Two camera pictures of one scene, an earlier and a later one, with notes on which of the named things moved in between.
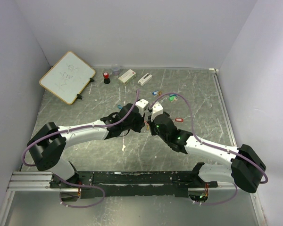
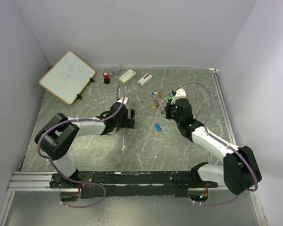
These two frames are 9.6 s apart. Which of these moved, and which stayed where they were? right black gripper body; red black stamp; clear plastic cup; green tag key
Moved: right black gripper body
Stayed: clear plastic cup; green tag key; red black stamp
